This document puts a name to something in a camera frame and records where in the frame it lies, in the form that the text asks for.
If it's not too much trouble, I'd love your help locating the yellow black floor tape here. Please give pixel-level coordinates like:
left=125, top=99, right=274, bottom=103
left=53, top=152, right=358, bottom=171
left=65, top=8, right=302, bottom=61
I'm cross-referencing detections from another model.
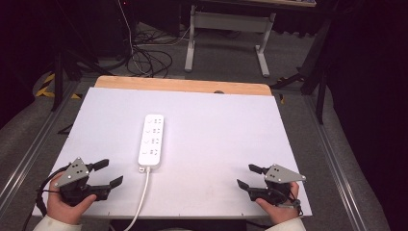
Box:
left=35, top=72, right=84, bottom=100

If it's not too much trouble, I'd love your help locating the wooden desk top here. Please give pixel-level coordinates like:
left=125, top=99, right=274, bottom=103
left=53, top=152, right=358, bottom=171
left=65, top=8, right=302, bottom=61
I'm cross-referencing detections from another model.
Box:
left=205, top=0, right=318, bottom=9

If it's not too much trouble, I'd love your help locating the dark curtain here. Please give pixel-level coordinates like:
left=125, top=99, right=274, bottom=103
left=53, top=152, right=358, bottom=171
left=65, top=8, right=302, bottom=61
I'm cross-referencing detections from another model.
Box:
left=0, top=0, right=65, bottom=129
left=320, top=0, right=408, bottom=231

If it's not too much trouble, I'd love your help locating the person's right hand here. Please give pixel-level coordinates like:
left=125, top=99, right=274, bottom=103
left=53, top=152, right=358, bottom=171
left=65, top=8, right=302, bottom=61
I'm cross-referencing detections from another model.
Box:
left=255, top=181, right=303, bottom=226

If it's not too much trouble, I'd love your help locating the white table mat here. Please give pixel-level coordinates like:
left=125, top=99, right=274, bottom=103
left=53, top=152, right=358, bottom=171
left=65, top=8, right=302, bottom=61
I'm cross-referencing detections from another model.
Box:
left=32, top=87, right=313, bottom=219

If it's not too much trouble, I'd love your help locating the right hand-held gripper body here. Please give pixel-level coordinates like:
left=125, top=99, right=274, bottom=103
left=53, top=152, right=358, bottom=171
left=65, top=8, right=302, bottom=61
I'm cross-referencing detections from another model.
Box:
left=248, top=164, right=307, bottom=207

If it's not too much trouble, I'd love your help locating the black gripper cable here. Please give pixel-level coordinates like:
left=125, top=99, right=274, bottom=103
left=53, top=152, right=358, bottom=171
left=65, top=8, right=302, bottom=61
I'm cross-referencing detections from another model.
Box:
left=20, top=164, right=71, bottom=231
left=286, top=187, right=304, bottom=217

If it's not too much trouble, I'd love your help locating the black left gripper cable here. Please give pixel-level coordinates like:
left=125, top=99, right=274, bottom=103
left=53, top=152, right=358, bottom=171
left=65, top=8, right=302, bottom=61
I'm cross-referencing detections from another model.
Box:
left=20, top=164, right=71, bottom=231

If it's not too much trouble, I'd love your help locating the black metal stand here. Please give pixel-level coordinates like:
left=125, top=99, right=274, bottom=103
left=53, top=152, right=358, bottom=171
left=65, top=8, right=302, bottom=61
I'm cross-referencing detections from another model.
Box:
left=269, top=15, right=333, bottom=125

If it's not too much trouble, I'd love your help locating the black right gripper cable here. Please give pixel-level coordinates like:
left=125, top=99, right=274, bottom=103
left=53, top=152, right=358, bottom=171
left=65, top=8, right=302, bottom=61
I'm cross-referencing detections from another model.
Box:
left=286, top=187, right=304, bottom=217

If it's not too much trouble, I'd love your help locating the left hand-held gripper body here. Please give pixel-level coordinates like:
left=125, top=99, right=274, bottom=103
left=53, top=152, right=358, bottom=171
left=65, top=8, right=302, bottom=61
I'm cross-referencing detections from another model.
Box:
left=53, top=157, right=112, bottom=207

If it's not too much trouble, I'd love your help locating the thin white floor cable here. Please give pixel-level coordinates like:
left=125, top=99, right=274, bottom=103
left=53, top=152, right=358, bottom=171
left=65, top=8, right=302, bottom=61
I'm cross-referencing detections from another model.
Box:
left=116, top=0, right=191, bottom=77

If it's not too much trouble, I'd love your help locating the person's left hand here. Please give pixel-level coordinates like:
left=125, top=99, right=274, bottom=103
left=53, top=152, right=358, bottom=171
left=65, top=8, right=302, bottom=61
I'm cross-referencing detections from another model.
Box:
left=46, top=188, right=98, bottom=226

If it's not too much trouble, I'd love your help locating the white power strip cable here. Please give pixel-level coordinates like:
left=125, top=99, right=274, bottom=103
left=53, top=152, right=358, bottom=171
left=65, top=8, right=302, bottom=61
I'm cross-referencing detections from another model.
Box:
left=122, top=167, right=152, bottom=231

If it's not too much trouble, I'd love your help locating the white power strip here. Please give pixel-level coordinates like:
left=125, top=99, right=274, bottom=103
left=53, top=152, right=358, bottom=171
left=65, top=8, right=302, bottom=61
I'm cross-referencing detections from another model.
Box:
left=138, top=114, right=166, bottom=173

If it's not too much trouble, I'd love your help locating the white metal desk frame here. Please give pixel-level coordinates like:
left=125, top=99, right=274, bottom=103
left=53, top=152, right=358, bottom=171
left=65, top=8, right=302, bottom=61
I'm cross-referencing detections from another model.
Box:
left=184, top=4, right=277, bottom=78

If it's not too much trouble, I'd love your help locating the tangle of black floor cables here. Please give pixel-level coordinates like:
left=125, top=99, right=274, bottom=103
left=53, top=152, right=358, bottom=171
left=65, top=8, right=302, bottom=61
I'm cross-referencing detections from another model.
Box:
left=125, top=27, right=174, bottom=79

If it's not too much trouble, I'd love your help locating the grey metal floor rail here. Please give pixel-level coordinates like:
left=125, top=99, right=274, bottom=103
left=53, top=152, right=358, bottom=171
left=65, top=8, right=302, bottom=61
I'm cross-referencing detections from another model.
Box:
left=0, top=80, right=82, bottom=207
left=303, top=94, right=368, bottom=231

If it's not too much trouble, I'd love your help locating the black tripod stand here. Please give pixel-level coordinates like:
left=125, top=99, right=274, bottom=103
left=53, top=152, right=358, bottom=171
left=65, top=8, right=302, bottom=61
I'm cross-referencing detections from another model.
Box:
left=50, top=0, right=114, bottom=113

